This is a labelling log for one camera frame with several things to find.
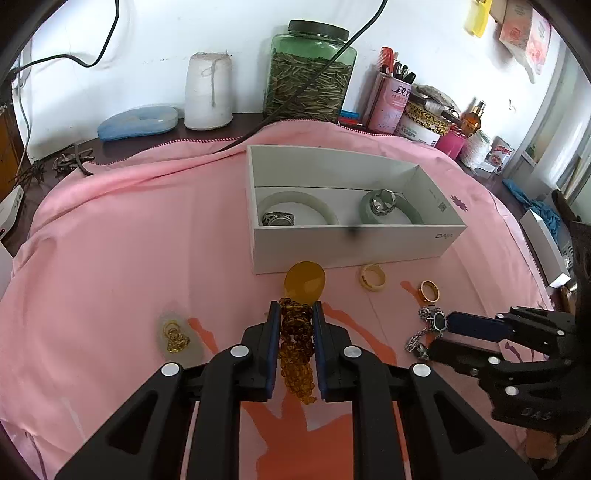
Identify cream ring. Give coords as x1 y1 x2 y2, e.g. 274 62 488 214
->
360 264 387 291

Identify magenta plastic cup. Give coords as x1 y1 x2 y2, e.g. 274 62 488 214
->
434 124 467 160

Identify small red white box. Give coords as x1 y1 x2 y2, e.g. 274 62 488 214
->
489 136 515 174

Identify white router box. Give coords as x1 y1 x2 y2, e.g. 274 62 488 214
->
0 185 26 241

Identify bundle of black pens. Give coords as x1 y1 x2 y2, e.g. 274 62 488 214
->
392 60 416 84

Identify amber bead bracelet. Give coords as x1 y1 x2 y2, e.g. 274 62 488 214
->
277 298 319 404

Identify amber oval disc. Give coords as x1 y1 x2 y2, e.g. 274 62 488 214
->
284 261 326 303

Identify pink printed cloth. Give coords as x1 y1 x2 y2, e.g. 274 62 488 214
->
0 117 573 480

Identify plain silver ring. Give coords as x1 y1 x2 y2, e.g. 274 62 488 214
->
369 188 398 217

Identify green jade bangle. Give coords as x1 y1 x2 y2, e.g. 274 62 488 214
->
360 189 423 225

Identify yellow comb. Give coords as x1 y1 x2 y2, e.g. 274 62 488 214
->
464 0 490 37

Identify amber pump bottle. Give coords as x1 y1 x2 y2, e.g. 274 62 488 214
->
461 98 489 138

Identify pale jade bangle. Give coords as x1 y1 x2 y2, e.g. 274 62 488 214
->
257 191 340 227

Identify white cardboard box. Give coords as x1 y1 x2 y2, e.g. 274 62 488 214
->
246 144 467 275

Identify gold patterned white tin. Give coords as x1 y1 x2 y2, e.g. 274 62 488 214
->
394 99 451 148

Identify thin black cable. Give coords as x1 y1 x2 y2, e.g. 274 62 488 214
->
9 0 122 162

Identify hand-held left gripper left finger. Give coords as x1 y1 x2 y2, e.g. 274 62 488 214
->
55 300 282 480

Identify silver chain bracelet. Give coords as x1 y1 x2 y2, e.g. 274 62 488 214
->
404 307 448 361

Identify pink cylindrical tin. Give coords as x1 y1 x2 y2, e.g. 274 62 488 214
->
367 71 413 136

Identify grey plastic bag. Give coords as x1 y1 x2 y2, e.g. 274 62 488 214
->
413 84 462 118

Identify tangled dark cables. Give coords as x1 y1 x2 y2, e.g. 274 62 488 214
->
14 143 98 185

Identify gold ring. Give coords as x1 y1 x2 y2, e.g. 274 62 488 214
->
419 280 445 304

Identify framed jade pendant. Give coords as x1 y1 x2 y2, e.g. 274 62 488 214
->
159 314 204 357

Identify white thread spool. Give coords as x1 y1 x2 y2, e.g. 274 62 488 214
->
184 52 233 131

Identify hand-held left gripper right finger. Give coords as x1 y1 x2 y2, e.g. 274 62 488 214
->
311 301 539 480

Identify blue oval case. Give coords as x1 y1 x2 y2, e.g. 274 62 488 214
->
98 105 179 141

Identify thick black cable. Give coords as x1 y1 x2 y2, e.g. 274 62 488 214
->
215 0 389 152

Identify white string roll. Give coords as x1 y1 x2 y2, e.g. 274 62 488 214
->
459 130 494 168

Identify green glass jar of seeds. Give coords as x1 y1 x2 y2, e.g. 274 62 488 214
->
263 19 358 123

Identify blue cloth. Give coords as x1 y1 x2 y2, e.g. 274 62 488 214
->
502 178 561 241

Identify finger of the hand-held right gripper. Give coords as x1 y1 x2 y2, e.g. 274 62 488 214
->
429 338 546 398
447 305 578 344

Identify pink hanging packet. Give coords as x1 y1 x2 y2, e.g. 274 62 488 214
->
499 0 552 84

